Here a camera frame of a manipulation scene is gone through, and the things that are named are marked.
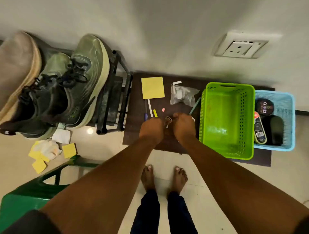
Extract person's left hand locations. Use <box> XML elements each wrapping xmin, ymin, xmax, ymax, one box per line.
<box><xmin>139</xmin><ymin>117</ymin><xmax>167</xmax><ymax>145</ymax></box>

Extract person's right hand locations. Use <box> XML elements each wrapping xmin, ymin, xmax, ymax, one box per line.
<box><xmin>172</xmin><ymin>112</ymin><xmax>196</xmax><ymax>145</ymax></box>

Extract teal pen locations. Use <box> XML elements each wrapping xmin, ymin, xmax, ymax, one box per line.
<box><xmin>188</xmin><ymin>97</ymin><xmax>201</xmax><ymax>116</ymax></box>

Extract clear plastic bag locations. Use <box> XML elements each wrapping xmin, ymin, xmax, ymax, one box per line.
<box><xmin>170</xmin><ymin>84</ymin><xmax>200</xmax><ymax>107</ymax></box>

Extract yellow sticky note pad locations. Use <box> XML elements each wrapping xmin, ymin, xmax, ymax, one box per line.
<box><xmin>141</xmin><ymin>76</ymin><xmax>165</xmax><ymax>100</ymax></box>

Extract yellow-edged shoe shine sponge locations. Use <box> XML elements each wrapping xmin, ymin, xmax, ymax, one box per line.
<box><xmin>253</xmin><ymin>111</ymin><xmax>268</xmax><ymax>145</ymax></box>

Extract green sneaker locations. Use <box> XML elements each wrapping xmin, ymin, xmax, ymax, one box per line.
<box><xmin>0</xmin><ymin>52</ymin><xmax>72</xmax><ymax>141</ymax></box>
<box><xmin>57</xmin><ymin>33</ymin><xmax>110</xmax><ymax>128</ymax></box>

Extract white paper square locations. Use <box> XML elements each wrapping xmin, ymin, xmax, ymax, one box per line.
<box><xmin>52</xmin><ymin>129</ymin><xmax>71</xmax><ymax>144</ymax></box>

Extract beige suede shoe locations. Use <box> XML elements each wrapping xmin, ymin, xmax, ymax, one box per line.
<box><xmin>0</xmin><ymin>31</ymin><xmax>42</xmax><ymax>123</ymax></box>

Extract person's left forearm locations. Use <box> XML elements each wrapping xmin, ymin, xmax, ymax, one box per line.
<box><xmin>40</xmin><ymin>136</ymin><xmax>164</xmax><ymax>234</ymax></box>

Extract person's right forearm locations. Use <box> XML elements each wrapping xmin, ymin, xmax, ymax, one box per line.
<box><xmin>178</xmin><ymin>137</ymin><xmax>309</xmax><ymax>234</ymax></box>

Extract dark brown low bench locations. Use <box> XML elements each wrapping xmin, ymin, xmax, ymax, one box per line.
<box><xmin>122</xmin><ymin>71</ymin><xmax>276</xmax><ymax>167</ymax></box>

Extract person's left foot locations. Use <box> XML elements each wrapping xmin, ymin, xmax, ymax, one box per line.
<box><xmin>141</xmin><ymin>165</ymin><xmax>156</xmax><ymax>192</ymax></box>

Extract person's foot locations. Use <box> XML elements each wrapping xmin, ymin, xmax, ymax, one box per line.
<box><xmin>167</xmin><ymin>166</ymin><xmax>188</xmax><ymax>196</ymax></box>
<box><xmin>141</xmin><ymin>165</ymin><xmax>156</xmax><ymax>192</ymax></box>

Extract person's right foot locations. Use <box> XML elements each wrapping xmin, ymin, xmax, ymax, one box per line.
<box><xmin>167</xmin><ymin>166</ymin><xmax>188</xmax><ymax>196</ymax></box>

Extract green plastic basket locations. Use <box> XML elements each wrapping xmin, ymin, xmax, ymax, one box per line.
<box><xmin>199</xmin><ymin>82</ymin><xmax>256</xmax><ymax>160</ymax></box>

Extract black metal shoe rack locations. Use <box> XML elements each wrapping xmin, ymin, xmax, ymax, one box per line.
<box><xmin>24</xmin><ymin>33</ymin><xmax>133</xmax><ymax>135</ymax></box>

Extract round black polish tin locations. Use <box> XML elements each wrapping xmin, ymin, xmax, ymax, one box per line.
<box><xmin>255</xmin><ymin>98</ymin><xmax>275</xmax><ymax>116</ymax></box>

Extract dark blue trousers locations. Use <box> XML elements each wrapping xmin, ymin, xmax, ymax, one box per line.
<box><xmin>130</xmin><ymin>189</ymin><xmax>198</xmax><ymax>234</ymax></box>

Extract light blue plastic basket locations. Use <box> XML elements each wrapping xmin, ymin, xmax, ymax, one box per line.
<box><xmin>253</xmin><ymin>90</ymin><xmax>296</xmax><ymax>152</ymax></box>

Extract green plastic stool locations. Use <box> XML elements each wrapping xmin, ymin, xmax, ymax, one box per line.
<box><xmin>0</xmin><ymin>155</ymin><xmax>99</xmax><ymax>233</ymax></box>

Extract white wall socket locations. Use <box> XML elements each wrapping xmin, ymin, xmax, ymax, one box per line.
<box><xmin>212</xmin><ymin>30</ymin><xmax>282</xmax><ymax>59</ymax></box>

